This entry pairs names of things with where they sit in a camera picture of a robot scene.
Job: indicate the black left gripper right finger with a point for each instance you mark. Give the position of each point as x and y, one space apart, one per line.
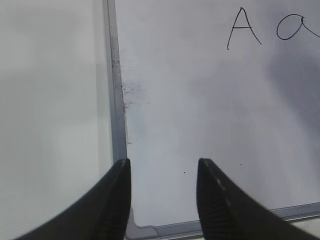
226 212

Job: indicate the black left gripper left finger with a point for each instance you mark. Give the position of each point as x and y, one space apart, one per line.
101 214

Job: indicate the white board with grey frame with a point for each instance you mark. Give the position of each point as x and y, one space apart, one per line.
235 81

